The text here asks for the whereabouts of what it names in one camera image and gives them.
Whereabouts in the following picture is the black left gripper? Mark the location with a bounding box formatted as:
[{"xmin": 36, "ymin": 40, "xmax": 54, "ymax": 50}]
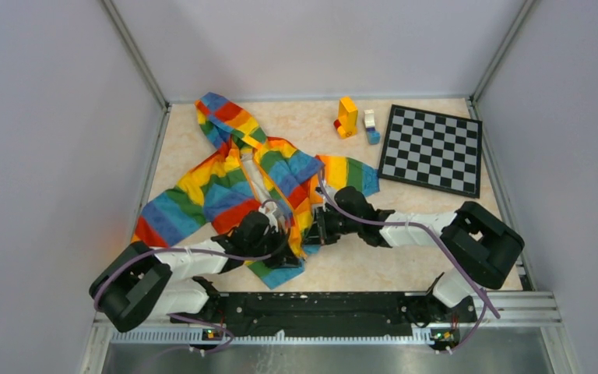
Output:
[{"xmin": 246, "ymin": 228, "xmax": 301, "ymax": 269}]

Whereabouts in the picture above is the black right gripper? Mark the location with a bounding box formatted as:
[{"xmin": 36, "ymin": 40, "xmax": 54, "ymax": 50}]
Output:
[{"xmin": 302, "ymin": 206, "xmax": 361, "ymax": 246}]

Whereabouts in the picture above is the rainbow striped zip jacket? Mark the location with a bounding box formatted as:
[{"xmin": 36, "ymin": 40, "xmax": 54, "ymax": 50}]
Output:
[{"xmin": 132, "ymin": 92, "xmax": 379, "ymax": 260}]

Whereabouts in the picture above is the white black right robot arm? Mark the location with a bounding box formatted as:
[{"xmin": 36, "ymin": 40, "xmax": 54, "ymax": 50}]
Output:
[{"xmin": 304, "ymin": 187, "xmax": 525, "ymax": 321}]

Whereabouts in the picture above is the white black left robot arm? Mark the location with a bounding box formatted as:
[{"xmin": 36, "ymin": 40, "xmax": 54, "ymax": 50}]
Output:
[{"xmin": 89, "ymin": 210, "xmax": 292, "ymax": 332}]

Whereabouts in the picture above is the orange yellow block toy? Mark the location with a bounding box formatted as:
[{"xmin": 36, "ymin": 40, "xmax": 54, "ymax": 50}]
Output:
[{"xmin": 333, "ymin": 97, "xmax": 358, "ymax": 139}]

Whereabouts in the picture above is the white blue block toy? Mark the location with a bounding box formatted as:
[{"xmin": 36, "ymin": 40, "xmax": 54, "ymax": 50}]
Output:
[{"xmin": 363, "ymin": 109, "xmax": 381, "ymax": 145}]

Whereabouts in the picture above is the black white checkerboard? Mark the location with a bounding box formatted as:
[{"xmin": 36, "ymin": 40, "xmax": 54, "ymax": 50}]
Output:
[{"xmin": 378, "ymin": 104, "xmax": 483, "ymax": 199}]

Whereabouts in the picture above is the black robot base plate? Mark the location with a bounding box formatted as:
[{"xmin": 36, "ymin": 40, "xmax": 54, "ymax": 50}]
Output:
[{"xmin": 193, "ymin": 291, "xmax": 477, "ymax": 337}]

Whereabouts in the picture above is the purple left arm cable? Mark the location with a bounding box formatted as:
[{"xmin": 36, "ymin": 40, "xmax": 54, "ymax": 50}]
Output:
[{"xmin": 92, "ymin": 198, "xmax": 292, "ymax": 355}]

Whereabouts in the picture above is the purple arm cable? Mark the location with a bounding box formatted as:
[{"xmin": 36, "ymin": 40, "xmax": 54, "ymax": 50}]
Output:
[
  {"xmin": 92, "ymin": 198, "xmax": 292, "ymax": 355},
  {"xmin": 317, "ymin": 168, "xmax": 501, "ymax": 353}
]

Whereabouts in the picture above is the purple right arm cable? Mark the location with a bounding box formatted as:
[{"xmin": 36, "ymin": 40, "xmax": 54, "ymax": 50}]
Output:
[{"xmin": 317, "ymin": 168, "xmax": 501, "ymax": 353}]

